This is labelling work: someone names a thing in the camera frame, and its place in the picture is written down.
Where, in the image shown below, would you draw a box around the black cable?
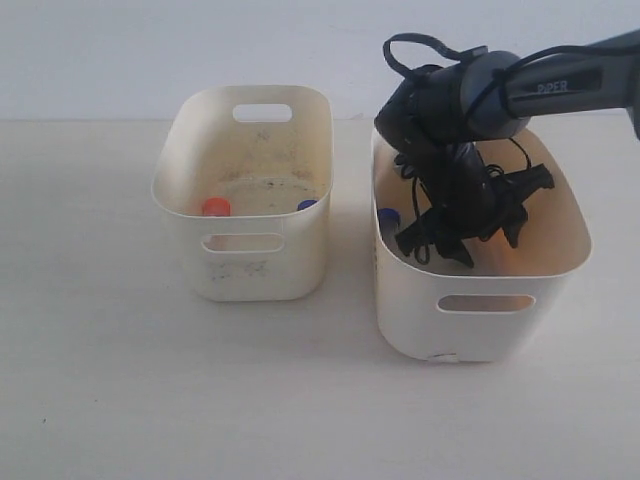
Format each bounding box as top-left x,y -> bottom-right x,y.
382,33 -> 534,266

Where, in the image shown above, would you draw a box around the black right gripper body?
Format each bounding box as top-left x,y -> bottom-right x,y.
394,143 -> 555,258

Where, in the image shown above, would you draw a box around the cream plastic bin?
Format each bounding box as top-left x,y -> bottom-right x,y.
371,129 -> 592,362
151,85 -> 334,302

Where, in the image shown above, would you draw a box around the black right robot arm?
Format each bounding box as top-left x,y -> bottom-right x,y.
374,31 -> 639,266

